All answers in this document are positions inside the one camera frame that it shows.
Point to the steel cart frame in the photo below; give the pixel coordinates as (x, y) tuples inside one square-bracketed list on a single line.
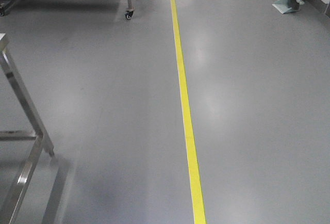
[(39, 148)]

